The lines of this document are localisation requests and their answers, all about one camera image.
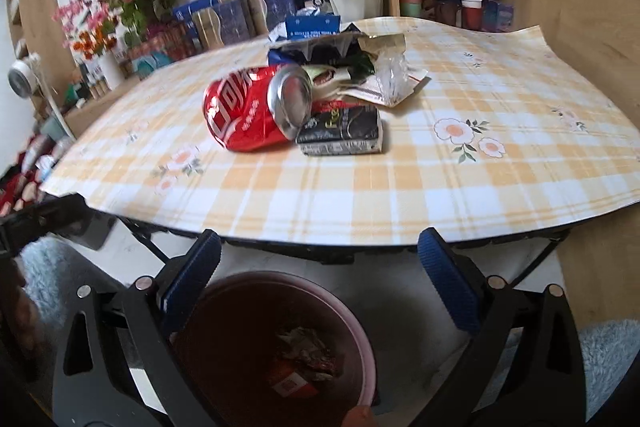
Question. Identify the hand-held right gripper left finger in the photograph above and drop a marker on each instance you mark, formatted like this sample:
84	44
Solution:
192	277

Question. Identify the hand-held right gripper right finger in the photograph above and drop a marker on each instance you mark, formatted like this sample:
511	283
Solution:
447	282

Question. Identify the maroon plastic bin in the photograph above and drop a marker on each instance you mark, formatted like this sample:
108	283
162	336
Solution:
240	347

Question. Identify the crushed red soda can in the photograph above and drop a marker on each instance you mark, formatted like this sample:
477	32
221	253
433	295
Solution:
240	117

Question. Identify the black snack packet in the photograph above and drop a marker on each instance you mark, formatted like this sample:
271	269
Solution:
340	132

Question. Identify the clear plastic pouch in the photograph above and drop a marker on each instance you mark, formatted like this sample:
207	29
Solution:
395	82

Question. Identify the green white wrapper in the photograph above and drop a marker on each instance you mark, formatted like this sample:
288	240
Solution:
330	79

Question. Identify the dark blue snack wrapper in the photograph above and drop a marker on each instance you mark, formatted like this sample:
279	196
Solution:
290	54

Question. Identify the silver foil bag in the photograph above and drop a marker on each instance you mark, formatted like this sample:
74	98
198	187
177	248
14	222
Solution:
385	44

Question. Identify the blue cardboard box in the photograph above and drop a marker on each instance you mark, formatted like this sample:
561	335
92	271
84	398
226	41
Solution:
312	26

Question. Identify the pile of red printed bags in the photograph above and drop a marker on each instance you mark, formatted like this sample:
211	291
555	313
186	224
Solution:
20	192

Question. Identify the person's left leg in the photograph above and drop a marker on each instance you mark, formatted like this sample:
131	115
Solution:
50	267

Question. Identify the person's leg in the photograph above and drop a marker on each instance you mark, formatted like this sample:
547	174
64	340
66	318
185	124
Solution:
610	357
50	267

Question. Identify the yellow plaid floral tablecloth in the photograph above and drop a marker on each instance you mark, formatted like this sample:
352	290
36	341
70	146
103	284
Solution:
350	187

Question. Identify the crumpled foil wrapper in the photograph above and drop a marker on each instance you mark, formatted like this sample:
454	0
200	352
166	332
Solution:
305	357

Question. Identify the white desk fan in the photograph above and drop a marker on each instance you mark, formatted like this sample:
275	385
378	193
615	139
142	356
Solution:
22	79

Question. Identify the row of small bottles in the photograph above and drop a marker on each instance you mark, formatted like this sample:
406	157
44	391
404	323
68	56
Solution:
92	84

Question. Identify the orange flowers white vase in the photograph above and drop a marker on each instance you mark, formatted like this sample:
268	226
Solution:
111	69

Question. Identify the person's right leg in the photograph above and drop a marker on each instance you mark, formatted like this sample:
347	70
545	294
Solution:
610	357

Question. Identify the red patterned tin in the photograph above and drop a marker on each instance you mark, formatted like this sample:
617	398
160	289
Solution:
165	44

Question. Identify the stack of blue gift boxes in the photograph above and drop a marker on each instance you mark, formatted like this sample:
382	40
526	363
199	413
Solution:
240	17

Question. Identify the red paper cup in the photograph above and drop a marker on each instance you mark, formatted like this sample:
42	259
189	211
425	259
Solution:
471	17

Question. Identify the dark mug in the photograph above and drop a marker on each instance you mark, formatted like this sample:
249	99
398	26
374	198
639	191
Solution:
447	14

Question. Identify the purple box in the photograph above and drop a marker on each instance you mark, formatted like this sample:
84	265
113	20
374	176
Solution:
500	16

